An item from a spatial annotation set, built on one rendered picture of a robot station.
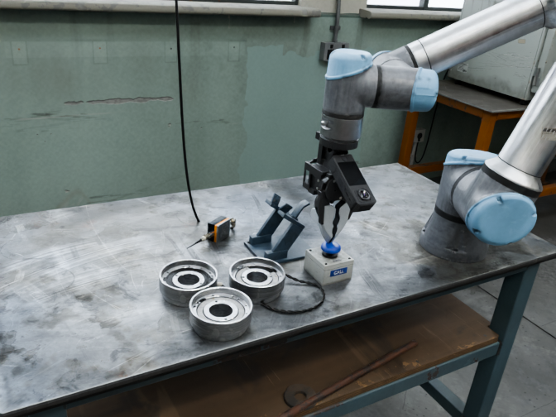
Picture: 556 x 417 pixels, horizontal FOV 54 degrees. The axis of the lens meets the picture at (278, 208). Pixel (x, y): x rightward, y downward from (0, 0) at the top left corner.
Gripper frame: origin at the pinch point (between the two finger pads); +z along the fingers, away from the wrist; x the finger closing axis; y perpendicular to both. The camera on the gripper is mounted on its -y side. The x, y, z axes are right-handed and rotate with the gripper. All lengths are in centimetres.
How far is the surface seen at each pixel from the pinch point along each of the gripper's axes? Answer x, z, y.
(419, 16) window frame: -157, -25, 153
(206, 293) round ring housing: 27.0, 4.8, -1.8
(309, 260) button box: 3.5, 5.2, 1.6
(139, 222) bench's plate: 28.4, 8.3, 34.1
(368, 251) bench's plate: -13.8, 8.2, 4.0
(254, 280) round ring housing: 15.4, 7.3, 2.1
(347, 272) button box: -2.2, 6.4, -3.6
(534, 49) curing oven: -184, -18, 99
